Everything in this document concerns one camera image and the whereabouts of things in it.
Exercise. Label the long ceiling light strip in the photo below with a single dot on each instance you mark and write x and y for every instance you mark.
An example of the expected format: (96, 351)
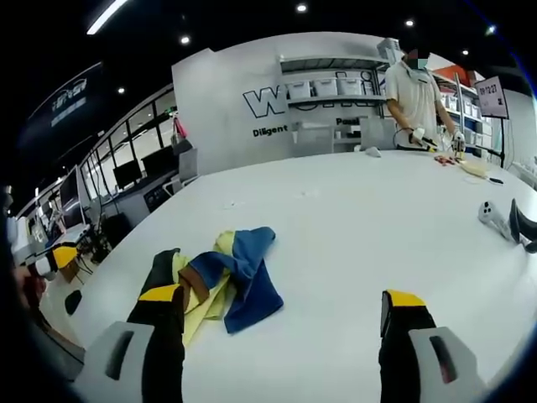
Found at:
(107, 17)

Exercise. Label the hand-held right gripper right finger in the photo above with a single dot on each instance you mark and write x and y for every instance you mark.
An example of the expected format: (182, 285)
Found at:
(403, 357)

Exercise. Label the red small objects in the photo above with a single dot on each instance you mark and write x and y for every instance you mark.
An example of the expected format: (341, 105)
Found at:
(444, 160)

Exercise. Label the silver computer monitor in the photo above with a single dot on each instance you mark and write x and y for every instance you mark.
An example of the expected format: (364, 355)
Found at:
(70, 197)

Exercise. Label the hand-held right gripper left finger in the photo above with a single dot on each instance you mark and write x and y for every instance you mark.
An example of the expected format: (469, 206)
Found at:
(163, 357)

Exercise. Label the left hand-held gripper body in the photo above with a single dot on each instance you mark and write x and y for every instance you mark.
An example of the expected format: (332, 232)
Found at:
(42, 268)

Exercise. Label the white storage bin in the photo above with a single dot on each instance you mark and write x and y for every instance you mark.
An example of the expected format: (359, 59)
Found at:
(348, 85)
(302, 89)
(325, 87)

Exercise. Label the black oval mouse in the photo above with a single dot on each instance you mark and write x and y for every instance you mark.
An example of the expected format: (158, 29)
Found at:
(73, 302)

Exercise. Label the crumpled white cloth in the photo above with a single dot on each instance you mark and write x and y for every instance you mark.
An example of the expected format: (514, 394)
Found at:
(372, 152)

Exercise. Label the pink hanging bag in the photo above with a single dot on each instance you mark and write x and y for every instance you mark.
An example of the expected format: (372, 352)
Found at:
(180, 132)

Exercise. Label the dark hanging banner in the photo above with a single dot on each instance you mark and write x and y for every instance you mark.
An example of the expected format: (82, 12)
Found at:
(75, 103)

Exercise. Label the cardboard box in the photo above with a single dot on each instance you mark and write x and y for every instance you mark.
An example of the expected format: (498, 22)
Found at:
(68, 269)

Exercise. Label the person's left hand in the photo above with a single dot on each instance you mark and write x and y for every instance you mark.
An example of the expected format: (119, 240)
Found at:
(29, 287)

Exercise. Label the blue yellow brown garment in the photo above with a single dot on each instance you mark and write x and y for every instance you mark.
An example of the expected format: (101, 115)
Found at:
(247, 268)

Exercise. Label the black pen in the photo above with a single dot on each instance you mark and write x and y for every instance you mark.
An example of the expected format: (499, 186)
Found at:
(496, 181)

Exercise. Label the black computer monitor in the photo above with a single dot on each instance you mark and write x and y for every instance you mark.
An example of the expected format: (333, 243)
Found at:
(126, 174)
(158, 161)

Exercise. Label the white game controller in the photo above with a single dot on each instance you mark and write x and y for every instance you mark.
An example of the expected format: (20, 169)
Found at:
(491, 216)

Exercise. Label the display screen on stand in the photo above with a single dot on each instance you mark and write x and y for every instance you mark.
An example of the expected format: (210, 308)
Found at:
(491, 96)

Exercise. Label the metal storage shelf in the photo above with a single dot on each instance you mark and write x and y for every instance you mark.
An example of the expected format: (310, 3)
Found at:
(335, 101)

